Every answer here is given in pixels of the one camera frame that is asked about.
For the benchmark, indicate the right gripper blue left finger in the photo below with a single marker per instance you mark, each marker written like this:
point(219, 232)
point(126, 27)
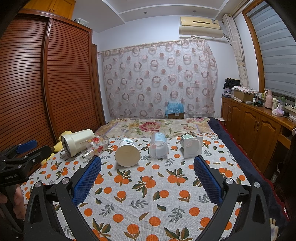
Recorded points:
point(41, 221)

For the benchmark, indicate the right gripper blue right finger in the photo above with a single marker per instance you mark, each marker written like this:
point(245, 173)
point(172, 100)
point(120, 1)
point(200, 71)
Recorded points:
point(252, 222)

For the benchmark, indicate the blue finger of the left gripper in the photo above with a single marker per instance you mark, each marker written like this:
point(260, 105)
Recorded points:
point(34, 157)
point(23, 148)

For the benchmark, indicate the green yogurt cup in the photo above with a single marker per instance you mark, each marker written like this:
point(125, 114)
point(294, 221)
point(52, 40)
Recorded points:
point(192, 146)

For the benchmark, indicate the cream thermos cup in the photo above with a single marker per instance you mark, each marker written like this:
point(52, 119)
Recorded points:
point(71, 142)

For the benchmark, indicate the clear printed glass cup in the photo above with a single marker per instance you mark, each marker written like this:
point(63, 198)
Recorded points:
point(94, 147)

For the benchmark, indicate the white paper cup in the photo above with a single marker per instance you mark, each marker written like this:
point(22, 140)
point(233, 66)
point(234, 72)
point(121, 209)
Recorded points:
point(127, 154)

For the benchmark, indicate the translucent plastic cup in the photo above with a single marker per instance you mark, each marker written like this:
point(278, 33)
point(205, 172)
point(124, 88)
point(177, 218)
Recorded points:
point(158, 147)

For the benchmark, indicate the left hand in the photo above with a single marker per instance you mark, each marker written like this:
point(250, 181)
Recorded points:
point(19, 207)

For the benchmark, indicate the yellow plush toy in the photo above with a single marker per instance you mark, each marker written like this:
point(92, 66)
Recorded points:
point(56, 148)

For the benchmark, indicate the wooden louvered wardrobe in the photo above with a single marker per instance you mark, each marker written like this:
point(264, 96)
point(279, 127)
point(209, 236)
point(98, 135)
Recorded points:
point(49, 76)

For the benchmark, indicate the wooden side cabinet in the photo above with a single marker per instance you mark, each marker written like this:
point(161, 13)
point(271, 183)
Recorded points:
point(263, 137)

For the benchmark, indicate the floral bed quilt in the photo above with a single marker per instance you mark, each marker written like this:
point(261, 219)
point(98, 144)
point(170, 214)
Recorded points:
point(144, 128)

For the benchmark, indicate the orange print tablecloth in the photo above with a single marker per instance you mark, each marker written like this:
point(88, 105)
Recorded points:
point(156, 199)

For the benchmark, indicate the pink tissue pack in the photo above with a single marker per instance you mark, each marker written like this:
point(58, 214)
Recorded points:
point(278, 111)

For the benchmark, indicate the pink thermos jug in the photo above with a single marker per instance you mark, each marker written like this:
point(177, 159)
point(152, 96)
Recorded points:
point(268, 99)

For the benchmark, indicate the cardboard box on cabinet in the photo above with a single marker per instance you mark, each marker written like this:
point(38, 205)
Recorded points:
point(243, 96)

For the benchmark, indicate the small cardboard box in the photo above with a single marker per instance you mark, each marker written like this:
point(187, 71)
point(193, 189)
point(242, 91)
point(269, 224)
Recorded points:
point(176, 115)

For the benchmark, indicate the pink circle lace curtain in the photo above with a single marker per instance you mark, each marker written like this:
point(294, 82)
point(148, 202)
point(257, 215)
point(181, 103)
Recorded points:
point(141, 81)

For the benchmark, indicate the stack of dark clothes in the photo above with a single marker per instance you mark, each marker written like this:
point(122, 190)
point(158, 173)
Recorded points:
point(228, 87)

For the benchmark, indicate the blue plastic bag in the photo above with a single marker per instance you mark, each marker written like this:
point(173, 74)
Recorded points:
point(174, 108)

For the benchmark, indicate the grey window blind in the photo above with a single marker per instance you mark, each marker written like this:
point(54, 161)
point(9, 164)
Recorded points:
point(277, 49)

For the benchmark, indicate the tied beige curtain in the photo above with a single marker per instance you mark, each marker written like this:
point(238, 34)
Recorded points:
point(237, 48)

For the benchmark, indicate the beige air conditioner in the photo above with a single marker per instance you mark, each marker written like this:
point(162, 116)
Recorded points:
point(192, 26)

